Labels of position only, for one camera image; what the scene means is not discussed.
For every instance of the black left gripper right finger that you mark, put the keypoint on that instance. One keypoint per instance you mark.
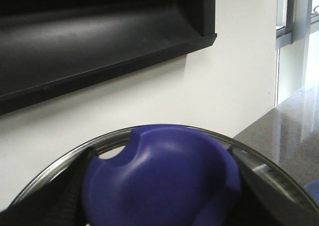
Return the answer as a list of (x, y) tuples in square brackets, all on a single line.
[(270, 196)]

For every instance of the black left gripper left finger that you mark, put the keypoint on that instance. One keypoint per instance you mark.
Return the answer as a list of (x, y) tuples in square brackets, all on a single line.
[(58, 203)]

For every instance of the grey window frame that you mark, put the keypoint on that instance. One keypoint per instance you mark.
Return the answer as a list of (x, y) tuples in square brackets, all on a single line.
[(295, 20)]

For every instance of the black range hood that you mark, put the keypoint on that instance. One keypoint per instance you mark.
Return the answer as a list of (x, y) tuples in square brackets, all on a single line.
[(49, 48)]

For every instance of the blue ceramic bowl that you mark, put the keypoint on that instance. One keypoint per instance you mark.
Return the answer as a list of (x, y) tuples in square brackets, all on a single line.
[(313, 189)]

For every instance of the glass lid with blue knob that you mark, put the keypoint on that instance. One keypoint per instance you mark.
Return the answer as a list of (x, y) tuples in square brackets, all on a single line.
[(154, 175)]

